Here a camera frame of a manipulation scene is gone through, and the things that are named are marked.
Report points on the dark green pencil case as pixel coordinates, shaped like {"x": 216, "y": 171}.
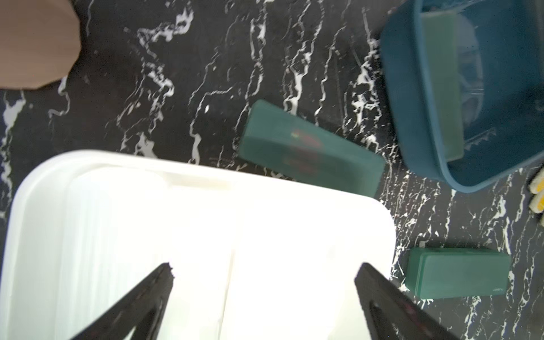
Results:
{"x": 289, "y": 145}

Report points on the teal plastic storage box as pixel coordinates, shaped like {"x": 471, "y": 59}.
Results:
{"x": 500, "y": 70}

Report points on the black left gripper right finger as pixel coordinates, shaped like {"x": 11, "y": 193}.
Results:
{"x": 389, "y": 313}

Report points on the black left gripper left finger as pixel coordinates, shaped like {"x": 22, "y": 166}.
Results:
{"x": 139, "y": 313}

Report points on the yellow work glove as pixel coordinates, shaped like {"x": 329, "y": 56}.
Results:
{"x": 536, "y": 189}

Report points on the beige pot with green plant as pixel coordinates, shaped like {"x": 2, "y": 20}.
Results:
{"x": 40, "y": 42}

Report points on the white plastic storage box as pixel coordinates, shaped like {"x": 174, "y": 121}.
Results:
{"x": 253, "y": 257}

